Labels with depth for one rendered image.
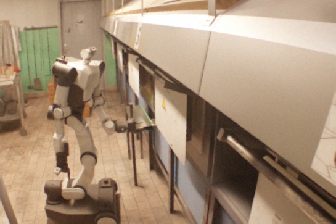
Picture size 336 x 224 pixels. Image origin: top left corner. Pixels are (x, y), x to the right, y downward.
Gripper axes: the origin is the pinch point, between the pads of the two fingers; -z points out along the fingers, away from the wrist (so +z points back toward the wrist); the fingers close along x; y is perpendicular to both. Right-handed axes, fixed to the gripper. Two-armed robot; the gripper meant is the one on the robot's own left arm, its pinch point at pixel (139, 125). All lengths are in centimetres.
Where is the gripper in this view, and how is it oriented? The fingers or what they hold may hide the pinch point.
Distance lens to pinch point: 212.7
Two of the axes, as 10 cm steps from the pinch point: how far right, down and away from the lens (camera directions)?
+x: -0.1, -9.5, -3.0
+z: -9.7, 0.8, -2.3
